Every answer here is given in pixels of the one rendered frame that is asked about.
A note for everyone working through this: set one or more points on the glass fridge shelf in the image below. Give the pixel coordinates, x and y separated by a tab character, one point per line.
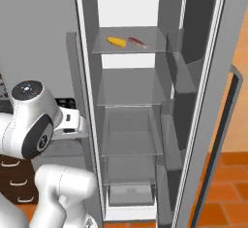
151	39
130	141
132	88
130	170

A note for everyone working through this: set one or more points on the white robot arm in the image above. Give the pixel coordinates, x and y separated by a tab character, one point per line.
30	118

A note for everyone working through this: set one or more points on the grey fridge door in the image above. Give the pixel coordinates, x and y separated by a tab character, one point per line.
219	44

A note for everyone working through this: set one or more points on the yellow corn cob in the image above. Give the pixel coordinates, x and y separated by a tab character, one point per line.
117	41

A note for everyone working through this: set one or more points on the grey fridge drawer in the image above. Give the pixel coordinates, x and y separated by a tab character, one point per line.
130	194

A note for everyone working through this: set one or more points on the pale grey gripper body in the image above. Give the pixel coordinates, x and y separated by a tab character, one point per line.
83	131

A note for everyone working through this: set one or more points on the grey open fridge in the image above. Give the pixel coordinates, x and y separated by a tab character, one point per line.
88	109

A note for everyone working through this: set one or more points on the dark brown drawer cabinet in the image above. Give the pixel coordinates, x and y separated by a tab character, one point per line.
16	173

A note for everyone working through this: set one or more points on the grey fridge door bin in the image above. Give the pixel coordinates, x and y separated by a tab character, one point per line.
166	196
171	138
180	76

